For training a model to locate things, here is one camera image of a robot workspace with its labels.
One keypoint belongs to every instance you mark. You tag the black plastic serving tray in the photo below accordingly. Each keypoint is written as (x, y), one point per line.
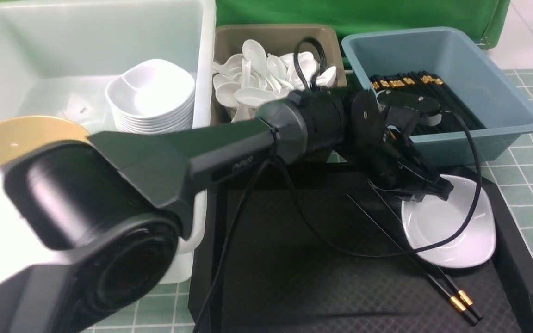
(279, 278)

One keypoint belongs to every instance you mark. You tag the bundle of black chopsticks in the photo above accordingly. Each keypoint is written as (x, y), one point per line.
(430, 85)

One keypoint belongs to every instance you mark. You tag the stack of white dishes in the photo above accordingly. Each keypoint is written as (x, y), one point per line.
(154, 97)

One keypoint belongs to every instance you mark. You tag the pile of white spoons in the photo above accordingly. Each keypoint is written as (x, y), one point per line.
(249, 79)

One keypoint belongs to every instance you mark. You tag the small white square dish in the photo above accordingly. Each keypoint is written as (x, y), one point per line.
(433, 220)

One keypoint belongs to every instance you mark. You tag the green backdrop cloth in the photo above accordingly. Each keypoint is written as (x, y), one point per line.
(481, 20)

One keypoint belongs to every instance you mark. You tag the large white plastic tub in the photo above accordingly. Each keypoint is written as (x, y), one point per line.
(56, 58)

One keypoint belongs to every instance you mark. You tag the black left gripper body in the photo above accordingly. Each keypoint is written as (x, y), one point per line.
(377, 142)

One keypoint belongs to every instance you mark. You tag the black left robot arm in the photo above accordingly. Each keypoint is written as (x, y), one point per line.
(89, 227)

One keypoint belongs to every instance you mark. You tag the blue plastic bin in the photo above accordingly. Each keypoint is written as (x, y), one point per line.
(503, 110)

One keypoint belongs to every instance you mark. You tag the brown plastic bin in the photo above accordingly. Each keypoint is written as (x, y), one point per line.
(251, 140)

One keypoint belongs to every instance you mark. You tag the tan bowl in tub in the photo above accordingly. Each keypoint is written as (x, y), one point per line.
(21, 135)

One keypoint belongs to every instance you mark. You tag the black chopstick gold band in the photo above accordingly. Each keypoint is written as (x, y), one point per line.
(394, 229)
(445, 285)

